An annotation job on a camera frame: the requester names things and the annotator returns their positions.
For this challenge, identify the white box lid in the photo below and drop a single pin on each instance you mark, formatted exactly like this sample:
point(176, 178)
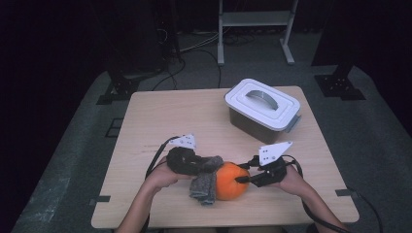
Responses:
point(246, 106)

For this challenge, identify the black metal stand base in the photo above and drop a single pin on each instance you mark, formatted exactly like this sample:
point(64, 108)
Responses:
point(338, 87)
point(121, 90)

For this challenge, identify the gray cloth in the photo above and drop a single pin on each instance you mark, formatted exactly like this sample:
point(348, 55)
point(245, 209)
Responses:
point(204, 191)

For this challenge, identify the person's right hand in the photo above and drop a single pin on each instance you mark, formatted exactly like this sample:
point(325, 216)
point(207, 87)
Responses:
point(294, 184)

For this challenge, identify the dark equipment rack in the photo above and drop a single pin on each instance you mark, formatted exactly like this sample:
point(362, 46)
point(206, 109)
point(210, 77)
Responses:
point(139, 35)

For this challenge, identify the black tape strip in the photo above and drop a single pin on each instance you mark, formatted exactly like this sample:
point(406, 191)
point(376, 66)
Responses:
point(100, 199)
point(346, 193)

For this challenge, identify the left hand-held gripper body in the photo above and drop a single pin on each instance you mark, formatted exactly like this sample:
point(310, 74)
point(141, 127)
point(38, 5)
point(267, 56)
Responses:
point(183, 161)

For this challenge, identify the white metal stand frame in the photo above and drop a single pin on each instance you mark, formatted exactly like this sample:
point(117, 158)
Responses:
point(256, 18)

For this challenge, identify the person's left hand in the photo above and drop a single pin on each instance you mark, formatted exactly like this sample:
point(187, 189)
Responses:
point(163, 178)

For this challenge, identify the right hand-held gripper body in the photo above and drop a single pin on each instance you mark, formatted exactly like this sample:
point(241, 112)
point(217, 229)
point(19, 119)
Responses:
point(272, 173)

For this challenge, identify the brown transparent storage box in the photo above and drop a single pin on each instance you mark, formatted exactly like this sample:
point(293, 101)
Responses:
point(252, 128)

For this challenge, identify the orange plush toy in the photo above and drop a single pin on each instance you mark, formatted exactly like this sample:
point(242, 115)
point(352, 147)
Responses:
point(231, 183)

